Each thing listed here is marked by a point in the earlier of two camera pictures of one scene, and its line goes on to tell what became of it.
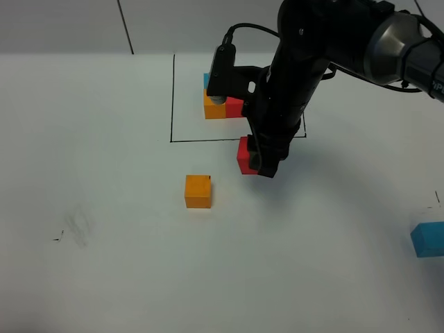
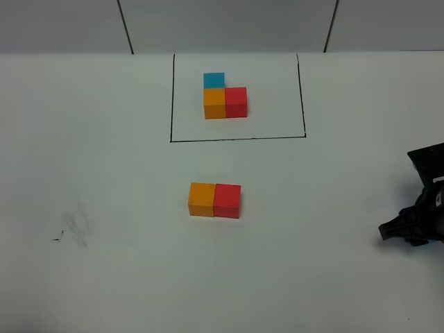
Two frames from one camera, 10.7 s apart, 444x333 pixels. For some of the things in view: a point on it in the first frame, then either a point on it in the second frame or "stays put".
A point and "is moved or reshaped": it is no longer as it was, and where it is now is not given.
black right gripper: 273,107 -> 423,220
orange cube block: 198,191 is moved or reshaped
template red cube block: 234,107 stays put
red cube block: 243,157 -> 227,201
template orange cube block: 213,110 stays put
